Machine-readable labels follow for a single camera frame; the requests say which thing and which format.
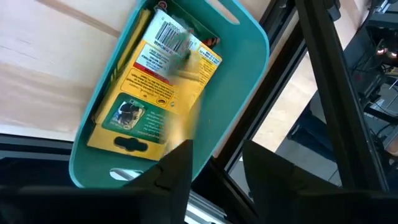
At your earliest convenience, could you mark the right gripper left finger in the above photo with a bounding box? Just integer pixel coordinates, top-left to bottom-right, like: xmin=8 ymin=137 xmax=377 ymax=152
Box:
xmin=123 ymin=139 xmax=194 ymax=224

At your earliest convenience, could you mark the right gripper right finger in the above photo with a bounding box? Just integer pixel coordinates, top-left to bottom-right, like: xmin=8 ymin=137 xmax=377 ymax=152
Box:
xmin=242 ymin=139 xmax=343 ymax=224

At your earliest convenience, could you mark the yellow crayon box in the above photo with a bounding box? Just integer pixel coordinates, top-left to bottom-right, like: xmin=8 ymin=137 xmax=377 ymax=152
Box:
xmin=164 ymin=27 xmax=208 ymax=156
xmin=86 ymin=7 xmax=223 ymax=162

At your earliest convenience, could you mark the teal plastic bin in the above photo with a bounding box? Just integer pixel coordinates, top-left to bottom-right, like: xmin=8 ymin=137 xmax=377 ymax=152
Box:
xmin=68 ymin=0 xmax=271 ymax=190

